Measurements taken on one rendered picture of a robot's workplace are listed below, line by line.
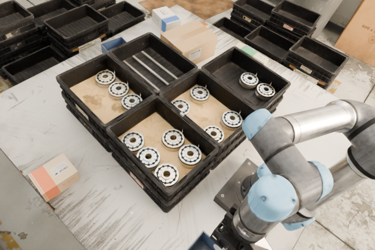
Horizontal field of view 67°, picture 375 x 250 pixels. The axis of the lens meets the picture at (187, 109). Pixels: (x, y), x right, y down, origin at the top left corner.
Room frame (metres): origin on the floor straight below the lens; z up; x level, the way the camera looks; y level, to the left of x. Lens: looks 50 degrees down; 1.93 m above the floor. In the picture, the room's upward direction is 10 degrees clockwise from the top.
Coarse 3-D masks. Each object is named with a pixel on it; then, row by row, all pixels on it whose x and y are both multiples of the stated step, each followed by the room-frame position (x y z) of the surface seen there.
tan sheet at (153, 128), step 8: (144, 120) 0.80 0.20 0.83; (152, 120) 0.81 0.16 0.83; (160, 120) 0.82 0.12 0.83; (136, 128) 0.75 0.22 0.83; (144, 128) 0.76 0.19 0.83; (152, 128) 0.76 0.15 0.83; (160, 128) 0.77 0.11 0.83; (168, 128) 0.78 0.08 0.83; (120, 136) 0.69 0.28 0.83; (144, 136) 0.71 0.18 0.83; (152, 136) 0.72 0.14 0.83; (160, 136) 0.73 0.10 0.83; (152, 144) 0.68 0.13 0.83; (160, 144) 0.69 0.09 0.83; (184, 144) 0.71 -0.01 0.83; (160, 152) 0.64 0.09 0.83; (168, 152) 0.65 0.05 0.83; (176, 152) 0.66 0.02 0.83; (160, 160) 0.60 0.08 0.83; (168, 160) 0.61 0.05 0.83; (176, 160) 0.62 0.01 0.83; (184, 168) 0.59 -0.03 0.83; (192, 168) 0.59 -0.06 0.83; (168, 176) 0.54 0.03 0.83
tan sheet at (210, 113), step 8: (184, 96) 1.00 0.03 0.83; (192, 104) 0.95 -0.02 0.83; (200, 104) 0.96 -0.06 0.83; (208, 104) 0.97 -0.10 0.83; (216, 104) 0.98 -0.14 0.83; (192, 112) 0.90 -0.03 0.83; (200, 112) 0.91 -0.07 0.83; (208, 112) 0.92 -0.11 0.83; (216, 112) 0.93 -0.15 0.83; (200, 120) 0.86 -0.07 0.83; (208, 120) 0.87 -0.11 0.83; (216, 120) 0.88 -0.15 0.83; (224, 128) 0.84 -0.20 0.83; (224, 136) 0.79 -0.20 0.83
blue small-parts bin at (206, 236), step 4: (204, 232) 0.24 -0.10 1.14; (200, 236) 0.24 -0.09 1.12; (204, 236) 0.24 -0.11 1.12; (208, 236) 0.23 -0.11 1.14; (196, 240) 0.22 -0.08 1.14; (200, 240) 0.24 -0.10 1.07; (204, 240) 0.24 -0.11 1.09; (208, 240) 0.23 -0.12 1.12; (212, 240) 0.23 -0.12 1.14; (192, 244) 0.21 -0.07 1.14; (196, 244) 0.23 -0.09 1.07; (200, 244) 0.23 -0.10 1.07; (204, 244) 0.23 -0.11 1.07; (208, 244) 0.23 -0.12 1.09; (212, 244) 0.22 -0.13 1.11; (216, 244) 0.22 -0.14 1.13; (188, 248) 0.19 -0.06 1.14; (192, 248) 0.21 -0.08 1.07; (196, 248) 0.21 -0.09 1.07; (200, 248) 0.22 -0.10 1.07; (204, 248) 0.22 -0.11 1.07; (208, 248) 0.22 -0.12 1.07; (212, 248) 0.22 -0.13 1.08
